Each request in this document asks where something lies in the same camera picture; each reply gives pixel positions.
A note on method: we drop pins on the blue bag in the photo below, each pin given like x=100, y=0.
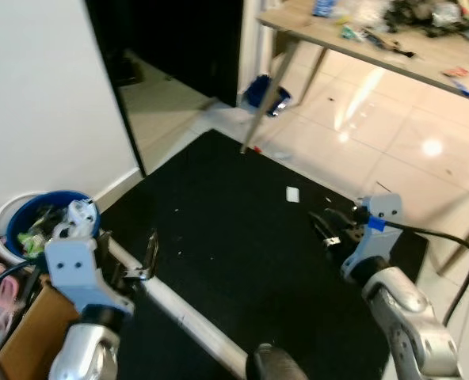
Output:
x=262, y=93

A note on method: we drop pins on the black floor mat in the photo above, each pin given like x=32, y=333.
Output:
x=242, y=237

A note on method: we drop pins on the white trash piece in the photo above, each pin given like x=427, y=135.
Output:
x=80, y=218

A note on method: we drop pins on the small white paper scrap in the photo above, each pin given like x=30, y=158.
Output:
x=292, y=195

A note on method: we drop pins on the small red item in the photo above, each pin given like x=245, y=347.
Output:
x=456, y=72

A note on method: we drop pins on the blue rubbish bin white liner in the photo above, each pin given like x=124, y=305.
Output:
x=28, y=218

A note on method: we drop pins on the dark clutter pile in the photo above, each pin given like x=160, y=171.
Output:
x=432, y=16

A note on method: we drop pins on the white floor strip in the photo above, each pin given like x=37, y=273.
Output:
x=187, y=313

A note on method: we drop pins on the small blue pen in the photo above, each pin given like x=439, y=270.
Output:
x=466, y=87

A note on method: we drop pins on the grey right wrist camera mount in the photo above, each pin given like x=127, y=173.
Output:
x=377, y=233

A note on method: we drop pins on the brown cardboard box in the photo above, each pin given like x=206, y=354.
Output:
x=28, y=332

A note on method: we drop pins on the blue tape strip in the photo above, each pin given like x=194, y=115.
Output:
x=375, y=225

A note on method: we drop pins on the black tool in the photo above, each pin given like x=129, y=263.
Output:
x=387, y=43

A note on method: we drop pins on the light wooden table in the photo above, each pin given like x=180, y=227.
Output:
x=425, y=55

